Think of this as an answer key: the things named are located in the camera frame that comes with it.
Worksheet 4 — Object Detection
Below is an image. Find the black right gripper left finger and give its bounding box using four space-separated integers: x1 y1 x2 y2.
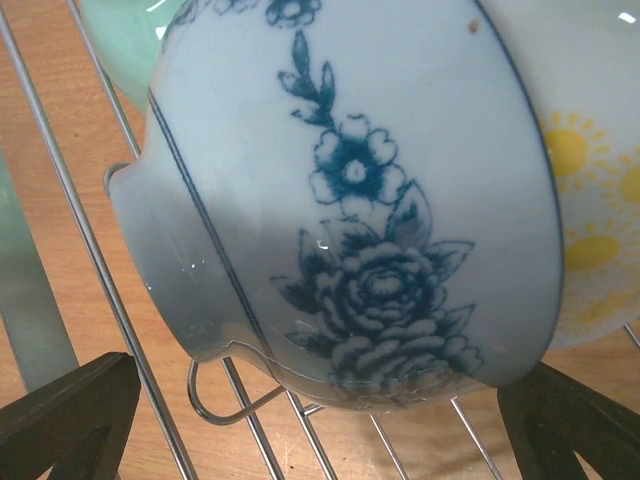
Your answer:
1 352 141 479

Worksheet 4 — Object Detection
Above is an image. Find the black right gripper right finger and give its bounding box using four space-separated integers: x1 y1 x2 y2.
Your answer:
497 362 639 480

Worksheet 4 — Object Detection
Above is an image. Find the blue floral white bowl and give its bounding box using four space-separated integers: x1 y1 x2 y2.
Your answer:
108 1 563 411

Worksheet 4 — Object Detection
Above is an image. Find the yellow blue patterned bowl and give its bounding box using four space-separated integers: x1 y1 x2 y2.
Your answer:
485 0 639 349

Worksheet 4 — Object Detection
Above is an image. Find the pale green bowl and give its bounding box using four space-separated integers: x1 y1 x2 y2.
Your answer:
78 0 182 113

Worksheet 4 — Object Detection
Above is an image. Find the metal wire dish rack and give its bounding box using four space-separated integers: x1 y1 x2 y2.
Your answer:
0 0 640 480

